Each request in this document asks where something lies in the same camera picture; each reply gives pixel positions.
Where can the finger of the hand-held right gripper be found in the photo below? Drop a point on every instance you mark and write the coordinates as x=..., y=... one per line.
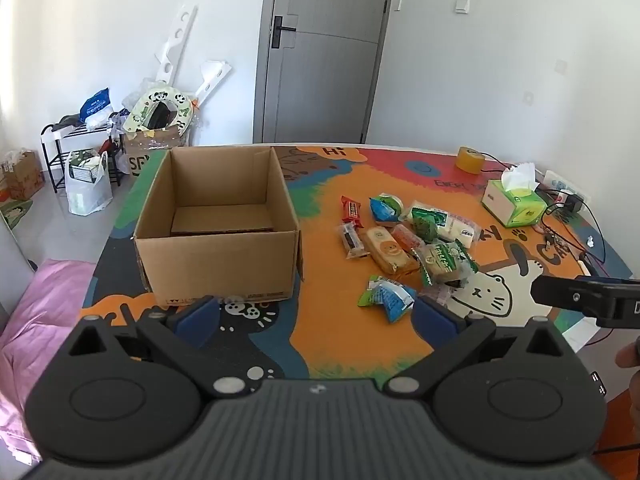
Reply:
x=590, y=297

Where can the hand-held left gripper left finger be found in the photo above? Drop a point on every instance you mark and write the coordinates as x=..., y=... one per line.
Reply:
x=197, y=319

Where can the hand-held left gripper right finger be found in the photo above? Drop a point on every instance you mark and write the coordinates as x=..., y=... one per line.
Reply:
x=434, y=321

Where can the yellow cake packet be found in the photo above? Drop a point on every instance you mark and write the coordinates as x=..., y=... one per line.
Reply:
x=387, y=251

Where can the dark green seaweed snack packet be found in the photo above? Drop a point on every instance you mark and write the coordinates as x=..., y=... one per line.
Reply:
x=425, y=224

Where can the person's right hand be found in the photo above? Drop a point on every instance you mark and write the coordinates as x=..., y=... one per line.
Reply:
x=634, y=375

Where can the blue white crumpled snack packet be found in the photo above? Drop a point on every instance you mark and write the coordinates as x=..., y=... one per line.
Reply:
x=387, y=297

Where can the green labelled cake packet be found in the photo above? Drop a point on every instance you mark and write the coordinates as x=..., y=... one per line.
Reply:
x=445, y=262

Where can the orange snack packet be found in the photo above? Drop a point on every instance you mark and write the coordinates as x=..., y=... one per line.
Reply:
x=406, y=237

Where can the colourful cartoon printed mat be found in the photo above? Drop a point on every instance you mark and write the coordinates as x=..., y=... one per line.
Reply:
x=340, y=320

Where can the black power adapter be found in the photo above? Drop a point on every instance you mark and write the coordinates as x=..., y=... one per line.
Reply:
x=572, y=203

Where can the white green bread packet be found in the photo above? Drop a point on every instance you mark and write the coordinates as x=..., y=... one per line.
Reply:
x=455, y=227

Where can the dark clear-wrapped snack bar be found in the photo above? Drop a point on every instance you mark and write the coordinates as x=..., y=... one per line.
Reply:
x=351, y=241

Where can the green tissue box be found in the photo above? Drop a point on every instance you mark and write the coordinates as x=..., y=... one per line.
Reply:
x=515, y=205

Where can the white power strip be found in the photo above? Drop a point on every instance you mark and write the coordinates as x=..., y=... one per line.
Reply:
x=555, y=180

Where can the green white snack packet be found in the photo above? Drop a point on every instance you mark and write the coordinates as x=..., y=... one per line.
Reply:
x=392, y=202

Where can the red snack bar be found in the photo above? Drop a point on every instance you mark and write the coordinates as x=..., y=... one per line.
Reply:
x=351, y=209

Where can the pink blanket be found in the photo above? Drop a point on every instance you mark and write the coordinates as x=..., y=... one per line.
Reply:
x=40, y=310

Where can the white plastic bag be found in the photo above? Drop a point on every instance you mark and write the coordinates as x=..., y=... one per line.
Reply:
x=90, y=195

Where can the yellow tape roll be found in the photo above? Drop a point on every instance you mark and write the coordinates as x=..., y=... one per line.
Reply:
x=469, y=160

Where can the printed brown cardboard box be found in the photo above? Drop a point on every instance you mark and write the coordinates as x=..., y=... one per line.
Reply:
x=150, y=147

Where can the green cartoon printed bag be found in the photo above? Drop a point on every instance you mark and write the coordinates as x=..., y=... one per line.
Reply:
x=15, y=212

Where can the panda print toilet seat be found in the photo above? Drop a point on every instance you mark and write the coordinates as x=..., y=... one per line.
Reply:
x=177, y=102

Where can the black shoe rack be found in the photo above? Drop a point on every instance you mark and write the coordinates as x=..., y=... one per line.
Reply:
x=52, y=132

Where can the blue plastic bag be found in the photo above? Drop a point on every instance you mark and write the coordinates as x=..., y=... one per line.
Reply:
x=95, y=105

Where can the short white foam board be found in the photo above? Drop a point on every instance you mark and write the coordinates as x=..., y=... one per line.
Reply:
x=212, y=77

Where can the tall white foam board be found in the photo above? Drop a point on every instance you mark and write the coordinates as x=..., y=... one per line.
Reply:
x=175, y=40

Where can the grey door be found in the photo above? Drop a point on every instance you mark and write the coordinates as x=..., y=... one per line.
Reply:
x=325, y=60

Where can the white wall switch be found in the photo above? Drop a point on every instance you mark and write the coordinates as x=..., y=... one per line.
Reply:
x=462, y=6

